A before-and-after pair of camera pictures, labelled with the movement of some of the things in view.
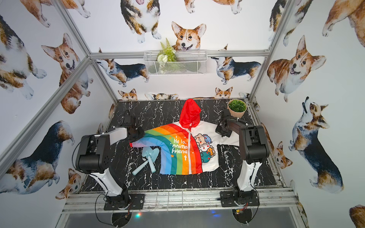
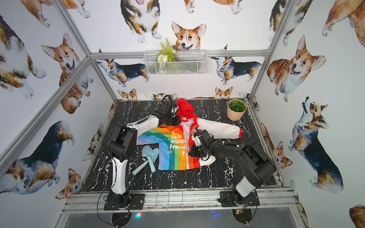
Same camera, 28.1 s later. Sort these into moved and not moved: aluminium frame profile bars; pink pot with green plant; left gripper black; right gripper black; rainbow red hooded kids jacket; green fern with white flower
Moved: left gripper black; rainbow red hooded kids jacket; right gripper black
Not moved: green fern with white flower; aluminium frame profile bars; pink pot with green plant
